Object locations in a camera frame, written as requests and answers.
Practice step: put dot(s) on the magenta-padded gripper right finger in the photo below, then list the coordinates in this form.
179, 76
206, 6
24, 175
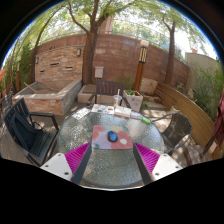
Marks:
148, 157

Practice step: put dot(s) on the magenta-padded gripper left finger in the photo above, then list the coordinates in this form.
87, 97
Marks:
77, 156

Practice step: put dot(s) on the blue computer mouse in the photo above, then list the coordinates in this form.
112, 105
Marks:
112, 136

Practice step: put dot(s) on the floral mouse pad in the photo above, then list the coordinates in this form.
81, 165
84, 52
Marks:
99, 138

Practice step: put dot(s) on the green marker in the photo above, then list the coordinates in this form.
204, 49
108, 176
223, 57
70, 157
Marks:
146, 120

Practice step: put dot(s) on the brown wicker chair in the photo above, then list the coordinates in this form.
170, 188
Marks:
178, 131

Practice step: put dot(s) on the black slatted patio chair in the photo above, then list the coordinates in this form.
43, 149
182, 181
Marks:
40, 143

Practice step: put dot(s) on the thin pale book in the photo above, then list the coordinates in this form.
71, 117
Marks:
136, 115

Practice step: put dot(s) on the white book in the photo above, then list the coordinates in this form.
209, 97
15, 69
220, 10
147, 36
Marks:
122, 111

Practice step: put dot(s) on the colourful picture booklet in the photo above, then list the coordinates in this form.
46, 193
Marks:
101, 109

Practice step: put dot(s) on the black bag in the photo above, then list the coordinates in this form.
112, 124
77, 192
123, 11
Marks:
26, 131

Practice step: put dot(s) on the white planter box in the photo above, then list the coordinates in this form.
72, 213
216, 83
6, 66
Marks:
135, 101

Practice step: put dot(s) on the curved wooden bench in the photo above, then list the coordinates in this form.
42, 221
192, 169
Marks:
186, 110

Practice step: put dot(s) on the stone raised bed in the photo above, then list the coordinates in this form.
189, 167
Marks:
43, 105

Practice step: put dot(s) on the concrete tree planter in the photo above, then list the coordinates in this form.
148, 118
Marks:
86, 95

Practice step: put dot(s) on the beige stone block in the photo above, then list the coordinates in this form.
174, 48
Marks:
148, 86

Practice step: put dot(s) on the dark slatted armchair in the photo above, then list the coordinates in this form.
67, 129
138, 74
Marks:
106, 88

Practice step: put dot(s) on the thick forked tree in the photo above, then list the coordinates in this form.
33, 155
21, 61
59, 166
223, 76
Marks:
88, 56

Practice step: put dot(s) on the slim straight tree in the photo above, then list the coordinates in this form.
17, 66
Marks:
170, 56

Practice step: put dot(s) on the slim leaning tree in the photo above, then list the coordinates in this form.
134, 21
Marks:
32, 63

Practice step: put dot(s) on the beige wall box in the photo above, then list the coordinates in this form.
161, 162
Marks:
99, 72

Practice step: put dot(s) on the wooden lamp post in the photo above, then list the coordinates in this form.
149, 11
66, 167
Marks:
140, 70

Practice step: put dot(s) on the dark wall lamp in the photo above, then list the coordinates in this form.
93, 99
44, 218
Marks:
37, 60
78, 52

